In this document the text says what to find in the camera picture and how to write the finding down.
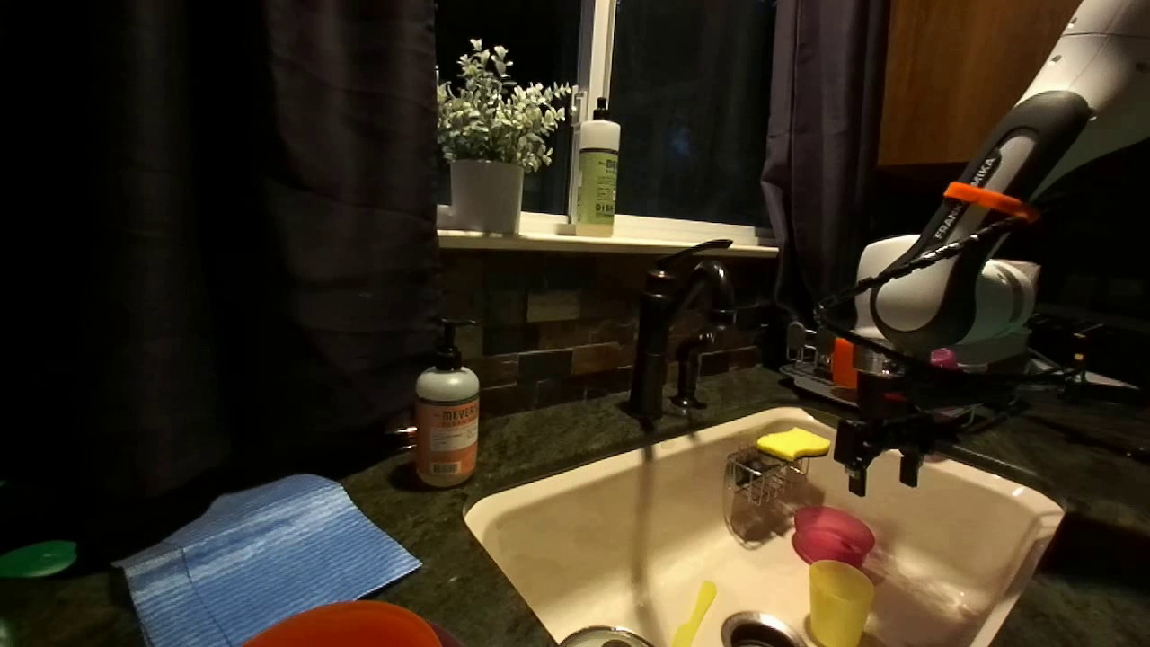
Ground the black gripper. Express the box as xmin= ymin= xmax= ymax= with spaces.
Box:
xmin=829 ymin=371 xmax=980 ymax=500

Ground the yellow plastic cup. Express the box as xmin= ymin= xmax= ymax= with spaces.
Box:
xmin=805 ymin=557 xmax=880 ymax=647

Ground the orange plastic cup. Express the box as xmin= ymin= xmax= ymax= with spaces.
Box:
xmin=829 ymin=334 xmax=864 ymax=395

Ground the pink plastic bowl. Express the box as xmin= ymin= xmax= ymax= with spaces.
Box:
xmin=786 ymin=504 xmax=880 ymax=571

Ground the yellow sponge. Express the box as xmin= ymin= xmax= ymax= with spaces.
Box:
xmin=750 ymin=425 xmax=834 ymax=468

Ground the metal sink drain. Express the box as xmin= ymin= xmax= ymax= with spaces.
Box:
xmin=719 ymin=608 xmax=803 ymax=647

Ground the yellow plastic utensil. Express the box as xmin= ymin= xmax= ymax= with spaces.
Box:
xmin=665 ymin=578 xmax=721 ymax=647

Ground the dark bronze faucet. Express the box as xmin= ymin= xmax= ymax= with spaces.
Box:
xmin=628 ymin=236 xmax=736 ymax=438

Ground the white sink basin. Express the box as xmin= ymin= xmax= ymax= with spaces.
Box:
xmin=462 ymin=403 xmax=1069 ymax=647

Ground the glass pot lid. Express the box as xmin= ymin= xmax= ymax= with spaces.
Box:
xmin=557 ymin=623 xmax=658 ymax=647

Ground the narrow dark curtain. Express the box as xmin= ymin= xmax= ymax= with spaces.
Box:
xmin=760 ymin=0 xmax=890 ymax=315

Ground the white window sill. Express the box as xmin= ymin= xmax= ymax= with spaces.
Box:
xmin=435 ymin=204 xmax=785 ymax=263

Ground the brown wooden cabinet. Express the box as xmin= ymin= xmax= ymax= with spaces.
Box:
xmin=876 ymin=0 xmax=1086 ymax=171

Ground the green dish soap bottle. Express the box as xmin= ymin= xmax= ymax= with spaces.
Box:
xmin=568 ymin=94 xmax=626 ymax=239

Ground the soap dispenser orange label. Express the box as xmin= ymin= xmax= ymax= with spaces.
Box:
xmin=411 ymin=315 xmax=484 ymax=491

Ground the potted plant white pot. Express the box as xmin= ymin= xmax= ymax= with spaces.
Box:
xmin=433 ymin=36 xmax=582 ymax=236

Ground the red plate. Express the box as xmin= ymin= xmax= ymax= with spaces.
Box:
xmin=243 ymin=597 xmax=448 ymax=647

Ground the blue dish cloth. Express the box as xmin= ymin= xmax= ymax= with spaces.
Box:
xmin=115 ymin=472 xmax=428 ymax=647

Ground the wide dark curtain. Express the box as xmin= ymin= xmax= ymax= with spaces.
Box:
xmin=0 ymin=0 xmax=442 ymax=551

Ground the green plastic lid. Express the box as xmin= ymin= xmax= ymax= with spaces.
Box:
xmin=0 ymin=536 xmax=83 ymax=584

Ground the wire sponge caddy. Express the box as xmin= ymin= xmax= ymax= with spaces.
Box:
xmin=719 ymin=446 xmax=826 ymax=551

